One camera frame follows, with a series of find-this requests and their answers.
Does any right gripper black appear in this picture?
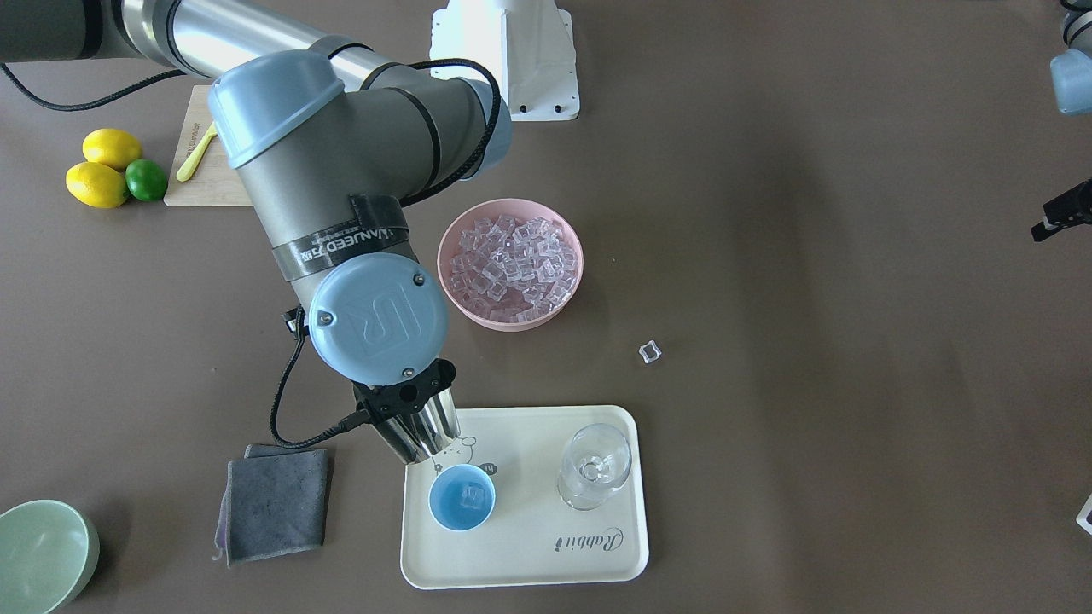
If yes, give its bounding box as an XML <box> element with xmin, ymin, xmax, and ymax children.
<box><xmin>351</xmin><ymin>358</ymin><xmax>456</xmax><ymax>427</ymax></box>

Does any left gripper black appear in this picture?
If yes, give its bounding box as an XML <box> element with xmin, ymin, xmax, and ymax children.
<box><xmin>1031</xmin><ymin>179</ymin><xmax>1091</xmax><ymax>243</ymax></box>

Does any steel ice scoop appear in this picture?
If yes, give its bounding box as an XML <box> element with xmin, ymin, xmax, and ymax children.
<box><xmin>373</xmin><ymin>389</ymin><xmax>462</xmax><ymax>467</ymax></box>

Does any pink bowl of ice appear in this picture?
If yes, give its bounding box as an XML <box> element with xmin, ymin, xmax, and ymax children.
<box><xmin>436</xmin><ymin>198</ymin><xmax>584</xmax><ymax>332</ymax></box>

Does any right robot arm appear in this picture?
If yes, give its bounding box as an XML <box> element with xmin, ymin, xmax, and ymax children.
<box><xmin>3</xmin><ymin>1</ymin><xmax>510</xmax><ymax>432</ymax></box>

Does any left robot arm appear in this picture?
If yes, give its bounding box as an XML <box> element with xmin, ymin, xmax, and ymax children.
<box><xmin>1031</xmin><ymin>1</ymin><xmax>1091</xmax><ymax>243</ymax></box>

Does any blue cup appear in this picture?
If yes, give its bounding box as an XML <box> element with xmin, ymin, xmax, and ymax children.
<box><xmin>428</xmin><ymin>464</ymin><xmax>497</xmax><ymax>532</ymax></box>

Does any stray clear ice cube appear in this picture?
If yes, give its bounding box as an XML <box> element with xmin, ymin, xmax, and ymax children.
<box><xmin>638</xmin><ymin>339</ymin><xmax>663</xmax><ymax>364</ymax></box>

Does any grey folded cloth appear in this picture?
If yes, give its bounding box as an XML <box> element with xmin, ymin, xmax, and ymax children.
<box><xmin>213</xmin><ymin>442</ymin><xmax>331</xmax><ymax>567</ymax></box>

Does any cream serving tray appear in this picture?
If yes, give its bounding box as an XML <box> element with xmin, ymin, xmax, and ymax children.
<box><xmin>401</xmin><ymin>405</ymin><xmax>650</xmax><ymax>590</ymax></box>

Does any clear wine glass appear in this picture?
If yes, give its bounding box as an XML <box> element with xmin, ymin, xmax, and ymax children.
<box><xmin>557</xmin><ymin>423</ymin><xmax>633</xmax><ymax>512</ymax></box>

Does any bamboo cutting board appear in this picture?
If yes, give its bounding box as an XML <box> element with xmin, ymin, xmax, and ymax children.
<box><xmin>164</xmin><ymin>84</ymin><xmax>251</xmax><ymax>206</ymax></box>

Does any yellow plastic knife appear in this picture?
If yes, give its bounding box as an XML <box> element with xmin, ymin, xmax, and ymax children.
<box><xmin>175</xmin><ymin>122</ymin><xmax>218</xmax><ymax>182</ymax></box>

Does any green lime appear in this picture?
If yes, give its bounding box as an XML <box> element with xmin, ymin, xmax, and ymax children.
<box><xmin>124</xmin><ymin>160</ymin><xmax>169</xmax><ymax>202</ymax></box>

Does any yellow lemon lower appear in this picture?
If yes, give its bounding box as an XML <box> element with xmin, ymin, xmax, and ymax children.
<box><xmin>66</xmin><ymin>162</ymin><xmax>130</xmax><ymax>209</ymax></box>

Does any yellow lemon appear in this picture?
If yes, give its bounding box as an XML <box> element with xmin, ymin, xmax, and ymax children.
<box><xmin>66</xmin><ymin>162</ymin><xmax>130</xmax><ymax>209</ymax></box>
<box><xmin>81</xmin><ymin>128</ymin><xmax>143</xmax><ymax>172</ymax></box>

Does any mint green bowl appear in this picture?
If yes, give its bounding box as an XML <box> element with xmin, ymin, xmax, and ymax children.
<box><xmin>1</xmin><ymin>499</ymin><xmax>99</xmax><ymax>613</ymax></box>

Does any yellow lemon upper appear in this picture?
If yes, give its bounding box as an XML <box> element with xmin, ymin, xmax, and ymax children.
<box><xmin>81</xmin><ymin>128</ymin><xmax>143</xmax><ymax>172</ymax></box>

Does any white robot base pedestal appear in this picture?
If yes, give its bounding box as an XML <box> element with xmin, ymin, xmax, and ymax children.
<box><xmin>430</xmin><ymin>1</ymin><xmax>581</xmax><ymax>122</ymax></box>

